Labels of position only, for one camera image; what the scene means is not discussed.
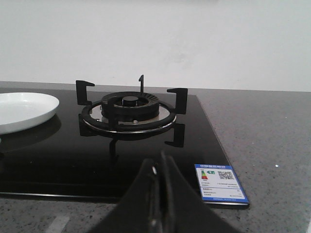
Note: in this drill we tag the black right gas burner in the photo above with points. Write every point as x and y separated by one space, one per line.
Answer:
128 106

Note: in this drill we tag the blue energy label sticker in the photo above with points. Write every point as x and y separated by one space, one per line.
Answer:
219 184

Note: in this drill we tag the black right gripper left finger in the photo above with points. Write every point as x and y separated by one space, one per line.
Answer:
138 211

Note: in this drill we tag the black glass gas cooktop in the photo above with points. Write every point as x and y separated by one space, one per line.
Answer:
64 158

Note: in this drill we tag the white round plate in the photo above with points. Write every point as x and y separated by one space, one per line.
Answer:
23 110

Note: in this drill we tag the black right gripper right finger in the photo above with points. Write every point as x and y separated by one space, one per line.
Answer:
186 212

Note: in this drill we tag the black right pan support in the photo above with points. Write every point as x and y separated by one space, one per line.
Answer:
91 114

